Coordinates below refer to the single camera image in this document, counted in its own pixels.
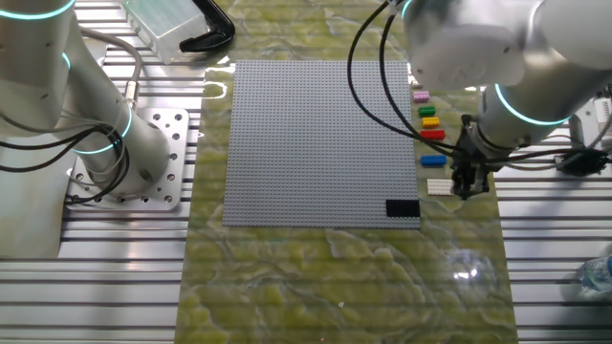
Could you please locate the black Lego plate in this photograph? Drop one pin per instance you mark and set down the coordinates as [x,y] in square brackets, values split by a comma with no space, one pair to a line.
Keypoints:
[403,208]

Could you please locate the black C-clamp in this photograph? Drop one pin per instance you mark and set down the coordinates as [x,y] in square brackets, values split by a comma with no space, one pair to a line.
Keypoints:
[215,33]

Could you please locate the clear water bottle blue cap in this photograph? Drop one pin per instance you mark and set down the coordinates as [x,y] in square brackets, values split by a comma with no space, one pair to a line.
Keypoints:
[597,274]

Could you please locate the yellow Lego brick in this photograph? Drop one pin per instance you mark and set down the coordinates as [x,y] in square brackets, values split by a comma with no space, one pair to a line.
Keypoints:
[430,122]

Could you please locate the large grey Lego baseplate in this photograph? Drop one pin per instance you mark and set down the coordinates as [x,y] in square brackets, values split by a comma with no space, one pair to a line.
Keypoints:
[311,143]

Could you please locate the white Lego plate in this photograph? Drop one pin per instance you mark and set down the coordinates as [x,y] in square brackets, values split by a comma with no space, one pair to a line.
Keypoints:
[439,187]

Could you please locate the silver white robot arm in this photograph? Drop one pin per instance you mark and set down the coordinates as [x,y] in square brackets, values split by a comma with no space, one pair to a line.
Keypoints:
[464,52]

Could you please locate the blue Lego brick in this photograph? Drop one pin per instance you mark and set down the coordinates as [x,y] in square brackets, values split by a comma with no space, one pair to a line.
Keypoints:
[433,160]

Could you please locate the pink Lego brick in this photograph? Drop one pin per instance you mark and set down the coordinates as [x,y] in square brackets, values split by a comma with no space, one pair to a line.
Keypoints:
[421,97]

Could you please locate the green marble pattern mat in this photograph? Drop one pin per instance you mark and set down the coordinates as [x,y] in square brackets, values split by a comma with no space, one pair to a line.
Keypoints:
[334,286]

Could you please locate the grey depth camera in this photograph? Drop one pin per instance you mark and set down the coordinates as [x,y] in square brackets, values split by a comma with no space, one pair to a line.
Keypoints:
[605,110]

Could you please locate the green Lego brick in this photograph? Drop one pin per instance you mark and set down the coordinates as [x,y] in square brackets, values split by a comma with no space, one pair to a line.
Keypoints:
[427,111]

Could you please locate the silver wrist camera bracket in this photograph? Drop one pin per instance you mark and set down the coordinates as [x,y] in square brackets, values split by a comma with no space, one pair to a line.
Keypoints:
[576,129]

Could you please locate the red Lego brick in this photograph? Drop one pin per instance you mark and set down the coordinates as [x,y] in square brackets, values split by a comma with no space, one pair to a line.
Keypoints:
[432,135]

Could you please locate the translucent plastic box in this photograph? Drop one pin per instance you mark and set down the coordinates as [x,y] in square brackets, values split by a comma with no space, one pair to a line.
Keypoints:
[162,28]

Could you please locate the small white Lego brick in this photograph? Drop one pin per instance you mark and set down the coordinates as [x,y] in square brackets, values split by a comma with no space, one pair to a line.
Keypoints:
[417,86]

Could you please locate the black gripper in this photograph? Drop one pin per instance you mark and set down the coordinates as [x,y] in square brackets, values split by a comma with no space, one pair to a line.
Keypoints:
[471,150]

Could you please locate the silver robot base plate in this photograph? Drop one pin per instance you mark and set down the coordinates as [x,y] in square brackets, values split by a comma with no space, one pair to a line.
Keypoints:
[181,143]

